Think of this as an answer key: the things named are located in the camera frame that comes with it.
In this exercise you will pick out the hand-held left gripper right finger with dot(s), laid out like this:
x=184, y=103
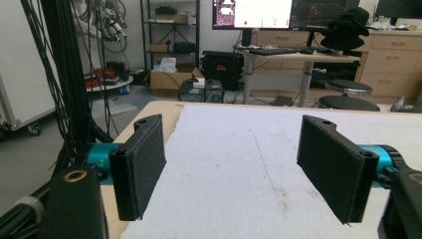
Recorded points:
x=331, y=166

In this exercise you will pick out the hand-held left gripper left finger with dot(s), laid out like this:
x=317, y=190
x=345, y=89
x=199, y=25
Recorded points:
x=139, y=166

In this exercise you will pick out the black round stool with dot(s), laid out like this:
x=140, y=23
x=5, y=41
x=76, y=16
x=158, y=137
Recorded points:
x=348, y=99

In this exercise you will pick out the round white low table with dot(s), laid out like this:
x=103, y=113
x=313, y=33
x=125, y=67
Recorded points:
x=109, y=84

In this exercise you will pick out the open cardboard box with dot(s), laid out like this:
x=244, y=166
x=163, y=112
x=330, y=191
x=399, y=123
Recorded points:
x=166, y=81

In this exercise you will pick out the white felt mat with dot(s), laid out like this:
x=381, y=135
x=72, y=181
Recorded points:
x=232, y=166

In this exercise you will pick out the small white box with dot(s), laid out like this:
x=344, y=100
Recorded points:
x=199, y=82

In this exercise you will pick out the standing desk with grey legs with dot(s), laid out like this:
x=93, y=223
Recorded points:
x=298, y=57

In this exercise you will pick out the wooden drawer cabinet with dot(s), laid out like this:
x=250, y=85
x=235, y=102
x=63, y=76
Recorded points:
x=391, y=59

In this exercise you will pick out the black hard case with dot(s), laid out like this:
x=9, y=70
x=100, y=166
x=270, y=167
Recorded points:
x=222, y=68

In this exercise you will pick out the black keyboard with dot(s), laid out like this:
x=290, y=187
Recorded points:
x=272, y=51

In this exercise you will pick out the black hat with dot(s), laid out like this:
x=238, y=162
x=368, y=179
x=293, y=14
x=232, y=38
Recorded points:
x=346, y=31

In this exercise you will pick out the black metal shelf rack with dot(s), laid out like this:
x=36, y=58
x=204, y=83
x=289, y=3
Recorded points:
x=172, y=33

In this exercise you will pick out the white cabinet on wheels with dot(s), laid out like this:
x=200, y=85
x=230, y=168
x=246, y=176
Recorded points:
x=23, y=66

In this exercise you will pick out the dark computer monitor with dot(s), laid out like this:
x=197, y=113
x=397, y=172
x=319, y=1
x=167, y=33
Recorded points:
x=315, y=11

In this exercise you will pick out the lit computer monitor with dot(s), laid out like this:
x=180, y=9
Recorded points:
x=262, y=13

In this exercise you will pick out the black monitor on cabinet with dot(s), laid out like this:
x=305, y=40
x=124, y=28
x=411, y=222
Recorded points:
x=398, y=8

